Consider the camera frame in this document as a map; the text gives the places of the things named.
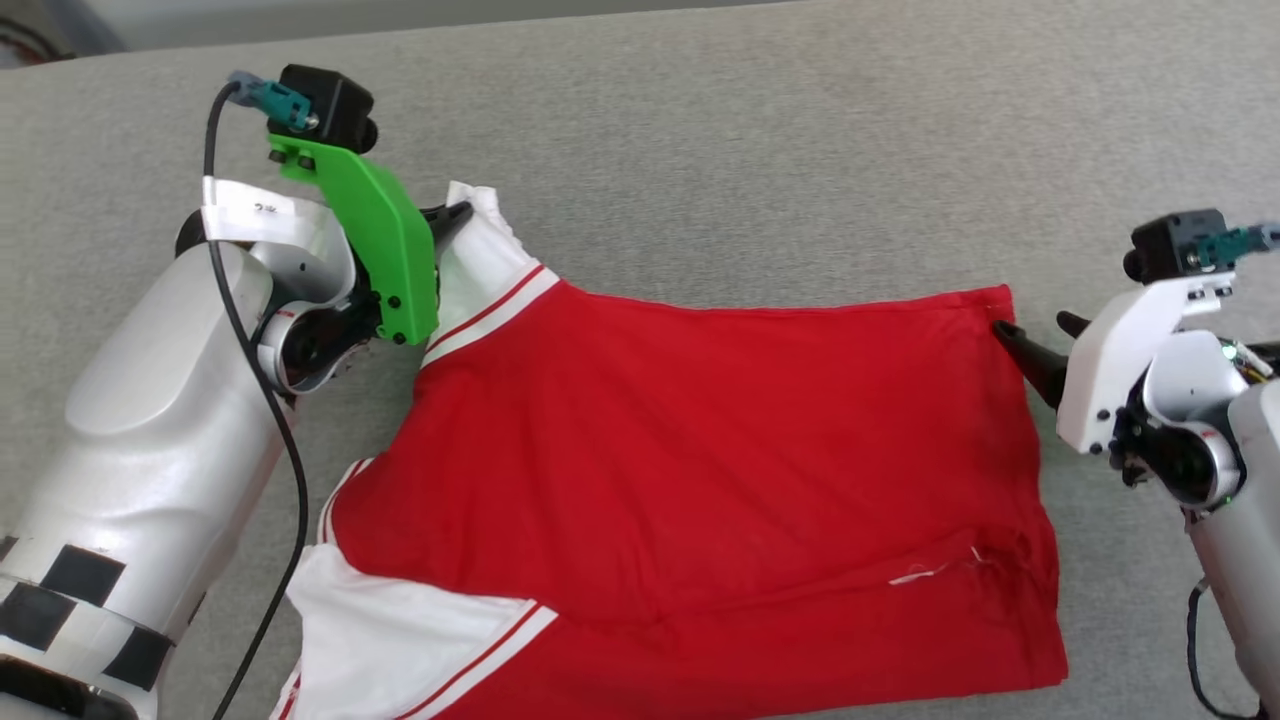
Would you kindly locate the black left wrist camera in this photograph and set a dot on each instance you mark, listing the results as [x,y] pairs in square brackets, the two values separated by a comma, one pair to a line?
[335,108]

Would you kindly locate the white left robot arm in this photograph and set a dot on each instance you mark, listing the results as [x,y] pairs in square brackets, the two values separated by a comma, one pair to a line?
[150,430]

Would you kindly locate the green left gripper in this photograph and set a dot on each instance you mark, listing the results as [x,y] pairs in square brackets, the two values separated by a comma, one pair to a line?
[385,250]

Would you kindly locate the red garment with white sleeves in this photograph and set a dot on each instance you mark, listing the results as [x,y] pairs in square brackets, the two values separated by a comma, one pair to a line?
[700,480]

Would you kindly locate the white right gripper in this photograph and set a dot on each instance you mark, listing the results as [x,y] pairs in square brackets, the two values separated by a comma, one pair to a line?
[1110,360]

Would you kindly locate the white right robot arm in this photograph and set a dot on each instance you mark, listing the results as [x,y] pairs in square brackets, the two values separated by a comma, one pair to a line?
[1245,500]

